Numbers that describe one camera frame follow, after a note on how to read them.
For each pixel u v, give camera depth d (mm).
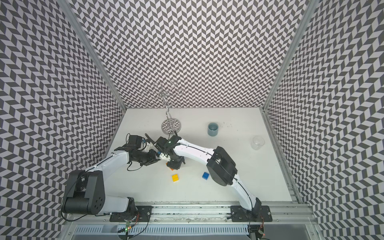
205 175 844
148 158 774
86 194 422
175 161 737
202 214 739
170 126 1054
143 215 719
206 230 694
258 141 937
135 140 725
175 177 833
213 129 1012
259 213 641
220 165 560
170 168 883
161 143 706
